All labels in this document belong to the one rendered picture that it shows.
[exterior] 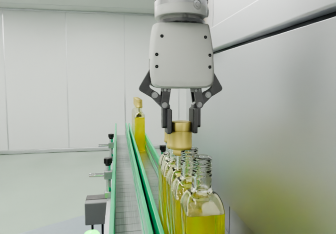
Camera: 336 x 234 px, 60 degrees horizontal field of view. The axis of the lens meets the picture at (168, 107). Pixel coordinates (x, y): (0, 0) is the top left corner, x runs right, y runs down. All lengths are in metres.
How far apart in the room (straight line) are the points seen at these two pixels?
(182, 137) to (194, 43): 0.15
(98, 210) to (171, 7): 0.82
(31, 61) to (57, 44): 0.61
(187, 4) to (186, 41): 0.05
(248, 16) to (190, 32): 0.17
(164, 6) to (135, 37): 5.94
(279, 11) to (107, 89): 5.90
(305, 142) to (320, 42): 0.12
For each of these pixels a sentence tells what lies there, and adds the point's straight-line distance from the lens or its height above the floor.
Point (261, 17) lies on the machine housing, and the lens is 0.55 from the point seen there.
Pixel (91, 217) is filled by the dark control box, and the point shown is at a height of 0.95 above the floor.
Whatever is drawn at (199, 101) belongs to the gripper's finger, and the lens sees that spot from 0.46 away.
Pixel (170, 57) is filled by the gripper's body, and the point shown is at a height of 1.45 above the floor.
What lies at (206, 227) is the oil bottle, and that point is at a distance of 0.44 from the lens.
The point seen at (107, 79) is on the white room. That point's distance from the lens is 6.31.
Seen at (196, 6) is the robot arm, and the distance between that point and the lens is 0.45.
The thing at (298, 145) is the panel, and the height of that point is 1.33.
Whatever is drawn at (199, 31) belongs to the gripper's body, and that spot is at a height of 1.49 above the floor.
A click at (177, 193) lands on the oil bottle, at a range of 0.48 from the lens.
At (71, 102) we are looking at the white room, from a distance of 6.38.
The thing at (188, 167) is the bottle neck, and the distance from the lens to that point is 0.48.
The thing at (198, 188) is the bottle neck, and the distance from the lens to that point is 0.43.
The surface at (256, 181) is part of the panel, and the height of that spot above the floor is 1.25.
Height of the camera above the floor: 1.42
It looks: 5 degrees down
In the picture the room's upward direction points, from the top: straight up
